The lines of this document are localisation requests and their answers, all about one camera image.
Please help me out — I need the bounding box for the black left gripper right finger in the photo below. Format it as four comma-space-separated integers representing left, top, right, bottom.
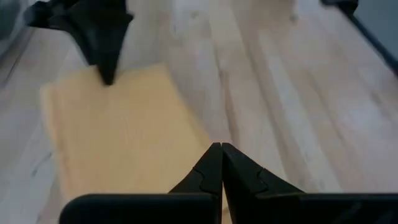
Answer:
222, 142, 305, 196

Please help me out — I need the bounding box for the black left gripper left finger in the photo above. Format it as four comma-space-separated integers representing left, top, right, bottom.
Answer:
169, 142, 223, 195

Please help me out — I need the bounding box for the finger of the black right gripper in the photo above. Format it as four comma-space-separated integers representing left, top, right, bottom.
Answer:
103, 21, 126, 86
80, 24, 109, 86

